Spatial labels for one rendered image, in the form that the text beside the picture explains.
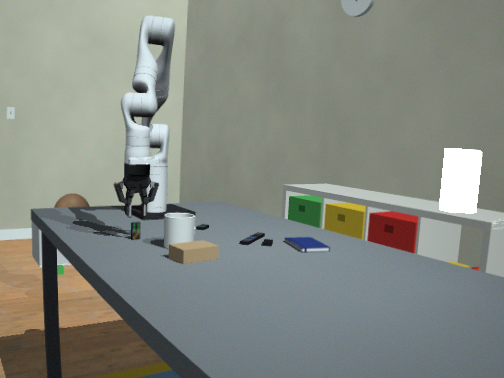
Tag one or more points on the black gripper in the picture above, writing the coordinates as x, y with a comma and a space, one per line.
136, 180

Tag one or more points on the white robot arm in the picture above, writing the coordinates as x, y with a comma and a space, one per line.
139, 139

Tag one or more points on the tan rectangular block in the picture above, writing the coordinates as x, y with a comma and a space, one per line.
192, 252

